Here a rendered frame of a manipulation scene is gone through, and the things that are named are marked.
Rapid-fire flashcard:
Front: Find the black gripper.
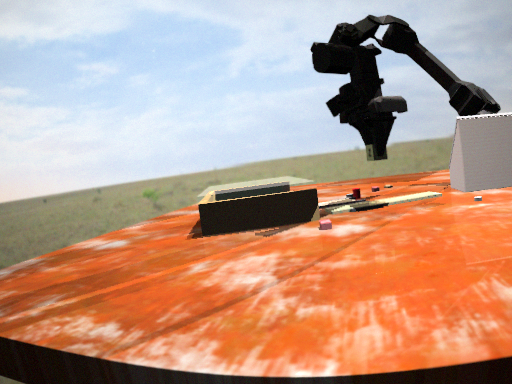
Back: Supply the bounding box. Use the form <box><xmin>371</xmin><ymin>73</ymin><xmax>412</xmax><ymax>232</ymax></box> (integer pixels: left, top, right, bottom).
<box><xmin>339</xmin><ymin>72</ymin><xmax>408</xmax><ymax>156</ymax></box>

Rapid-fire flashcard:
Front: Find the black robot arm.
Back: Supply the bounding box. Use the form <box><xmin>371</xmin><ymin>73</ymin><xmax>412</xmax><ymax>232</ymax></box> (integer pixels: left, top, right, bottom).
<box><xmin>310</xmin><ymin>14</ymin><xmax>501</xmax><ymax>117</ymax></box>

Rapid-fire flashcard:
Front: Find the dark red cylinder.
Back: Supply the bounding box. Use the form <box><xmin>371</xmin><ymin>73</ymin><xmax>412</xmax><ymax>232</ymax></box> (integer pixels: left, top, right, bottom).
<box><xmin>352</xmin><ymin>188</ymin><xmax>361</xmax><ymax>199</ymax></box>

